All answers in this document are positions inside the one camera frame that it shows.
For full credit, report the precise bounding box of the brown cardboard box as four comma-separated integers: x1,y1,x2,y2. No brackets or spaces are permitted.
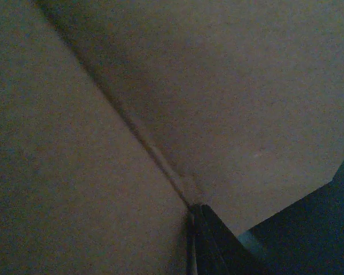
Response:
0,1,344,274

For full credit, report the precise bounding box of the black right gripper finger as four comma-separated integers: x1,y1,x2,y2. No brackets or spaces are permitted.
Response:
190,204,264,274

